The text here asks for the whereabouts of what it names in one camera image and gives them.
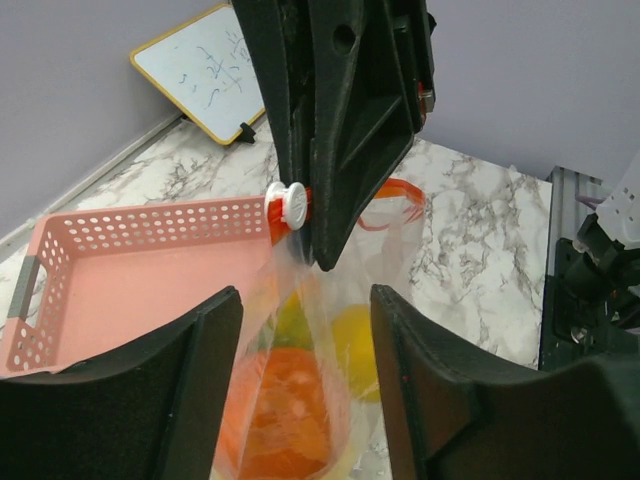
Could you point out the small whiteboard wooden frame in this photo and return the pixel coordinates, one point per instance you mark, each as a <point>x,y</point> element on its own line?
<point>204,68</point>

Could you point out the yellow toy fruit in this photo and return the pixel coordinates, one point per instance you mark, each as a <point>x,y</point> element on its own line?
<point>353,342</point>

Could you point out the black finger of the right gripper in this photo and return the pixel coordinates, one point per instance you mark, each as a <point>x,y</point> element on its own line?
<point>374,88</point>
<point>278,36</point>

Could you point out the green yellow toy mango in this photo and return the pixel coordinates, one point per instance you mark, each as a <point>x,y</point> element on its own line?
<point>290,325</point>

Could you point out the orange toy tangerine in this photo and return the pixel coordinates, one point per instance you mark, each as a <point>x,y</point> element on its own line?
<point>284,417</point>

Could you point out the pink plastic basket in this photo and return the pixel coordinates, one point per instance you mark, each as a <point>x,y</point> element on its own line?
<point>94,280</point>

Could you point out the aluminium frame rail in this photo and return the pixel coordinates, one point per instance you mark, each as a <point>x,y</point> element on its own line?
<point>573,194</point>

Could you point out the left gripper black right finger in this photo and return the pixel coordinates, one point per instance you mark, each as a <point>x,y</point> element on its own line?
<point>455,411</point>

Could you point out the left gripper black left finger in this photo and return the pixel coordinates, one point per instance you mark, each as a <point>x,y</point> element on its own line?
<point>149,409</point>

